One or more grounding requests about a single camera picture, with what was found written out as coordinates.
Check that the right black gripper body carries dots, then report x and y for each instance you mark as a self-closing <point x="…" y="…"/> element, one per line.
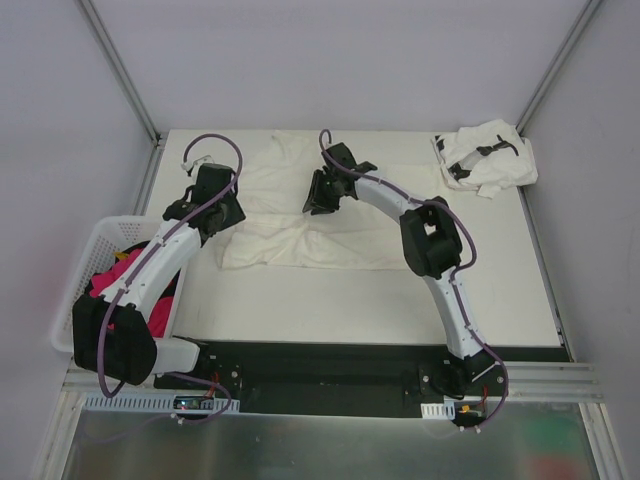
<point x="320" y="191"/>

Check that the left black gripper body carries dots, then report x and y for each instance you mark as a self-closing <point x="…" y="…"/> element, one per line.
<point x="232" y="212"/>

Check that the cream white t shirt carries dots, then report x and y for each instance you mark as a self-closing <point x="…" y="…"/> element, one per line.
<point x="287" y="226"/>

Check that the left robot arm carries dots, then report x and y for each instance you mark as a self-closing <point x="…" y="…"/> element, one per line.
<point x="110" y="328"/>

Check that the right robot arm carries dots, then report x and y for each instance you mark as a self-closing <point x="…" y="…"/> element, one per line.
<point x="432" y="248"/>

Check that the white plastic laundry basket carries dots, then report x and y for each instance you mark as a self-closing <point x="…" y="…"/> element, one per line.
<point x="80" y="280"/>

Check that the pink red t shirt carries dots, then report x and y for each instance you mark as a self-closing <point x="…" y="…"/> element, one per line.
<point x="162" y="305"/>

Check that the white black printed t shirt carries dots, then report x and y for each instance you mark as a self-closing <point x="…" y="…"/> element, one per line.
<point x="485" y="159"/>

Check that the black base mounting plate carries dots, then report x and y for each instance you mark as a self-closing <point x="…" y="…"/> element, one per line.
<point x="353" y="380"/>

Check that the left aluminium frame post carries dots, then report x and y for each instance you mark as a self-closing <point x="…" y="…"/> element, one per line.
<point x="118" y="68"/>

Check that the aluminium frame post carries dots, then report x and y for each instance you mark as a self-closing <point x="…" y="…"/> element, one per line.
<point x="559" y="61"/>
<point x="118" y="68"/>

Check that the left white cable duct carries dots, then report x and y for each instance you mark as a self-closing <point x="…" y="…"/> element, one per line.
<point x="161" y="403"/>

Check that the white cable duct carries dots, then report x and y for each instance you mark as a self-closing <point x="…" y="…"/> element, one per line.
<point x="438" y="411"/>
<point x="161" y="403"/>

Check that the right white cable duct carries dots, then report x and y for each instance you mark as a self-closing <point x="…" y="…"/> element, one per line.
<point x="438" y="411"/>

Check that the right aluminium frame post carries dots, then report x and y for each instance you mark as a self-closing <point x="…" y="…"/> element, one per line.
<point x="559" y="61"/>

